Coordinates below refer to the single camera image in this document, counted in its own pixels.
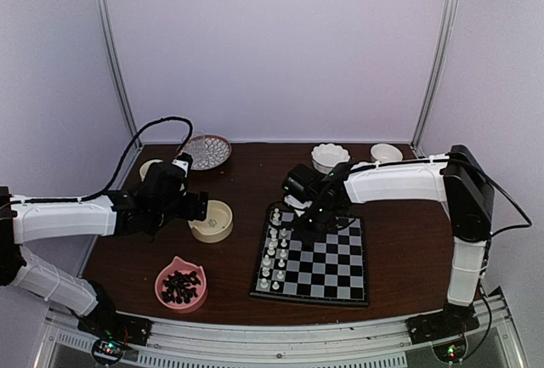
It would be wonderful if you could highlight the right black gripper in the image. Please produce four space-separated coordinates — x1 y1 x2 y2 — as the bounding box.
291 202 340 245

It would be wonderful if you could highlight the cream cat-ear bowl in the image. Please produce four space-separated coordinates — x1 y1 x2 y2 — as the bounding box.
188 200 234 244

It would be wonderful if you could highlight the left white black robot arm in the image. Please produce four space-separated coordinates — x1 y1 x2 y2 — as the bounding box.
1 159 208 337

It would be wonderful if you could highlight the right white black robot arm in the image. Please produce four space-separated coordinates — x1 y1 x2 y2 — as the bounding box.
281 144 495 336

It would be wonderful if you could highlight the pile of black chess pieces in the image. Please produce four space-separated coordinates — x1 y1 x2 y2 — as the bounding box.
161 271 201 304

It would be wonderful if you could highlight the white scalloped dish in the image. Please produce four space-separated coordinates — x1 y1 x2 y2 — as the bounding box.
310 143 351 174

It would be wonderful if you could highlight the cream ribbed mug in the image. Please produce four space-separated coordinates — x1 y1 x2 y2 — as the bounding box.
139 159 163 182

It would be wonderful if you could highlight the small cream bowl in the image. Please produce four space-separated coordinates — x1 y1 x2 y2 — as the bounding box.
370 143 404 162

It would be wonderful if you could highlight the black white chessboard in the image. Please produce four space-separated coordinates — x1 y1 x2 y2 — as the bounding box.
250 207 370 308

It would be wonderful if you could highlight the clear drinking glass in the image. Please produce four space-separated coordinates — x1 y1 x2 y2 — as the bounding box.
182 131 206 161

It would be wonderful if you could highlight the pink cat-ear bowl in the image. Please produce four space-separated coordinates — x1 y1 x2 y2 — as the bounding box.
155 256 208 314

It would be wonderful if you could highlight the patterned ceramic plate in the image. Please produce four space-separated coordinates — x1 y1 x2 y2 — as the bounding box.
192 135 232 171

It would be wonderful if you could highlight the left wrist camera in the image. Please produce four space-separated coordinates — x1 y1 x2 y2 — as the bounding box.
172 152 193 177

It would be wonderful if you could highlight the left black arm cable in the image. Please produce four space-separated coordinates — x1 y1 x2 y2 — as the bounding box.
80 116 193 203

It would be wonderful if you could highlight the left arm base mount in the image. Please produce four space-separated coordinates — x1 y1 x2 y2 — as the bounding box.
76 313 152 346

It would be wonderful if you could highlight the right aluminium frame post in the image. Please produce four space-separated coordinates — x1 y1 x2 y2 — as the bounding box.
410 0 459 156

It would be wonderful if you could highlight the aluminium frame post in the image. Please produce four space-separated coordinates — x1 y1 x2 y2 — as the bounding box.
410 0 459 156
95 0 138 136

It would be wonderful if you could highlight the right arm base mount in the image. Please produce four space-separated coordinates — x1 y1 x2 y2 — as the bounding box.
406 311 479 344

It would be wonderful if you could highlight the aluminium front rail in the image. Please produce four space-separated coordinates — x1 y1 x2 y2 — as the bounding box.
31 295 529 367

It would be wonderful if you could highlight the left aluminium frame post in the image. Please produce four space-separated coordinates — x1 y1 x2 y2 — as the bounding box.
95 0 138 136

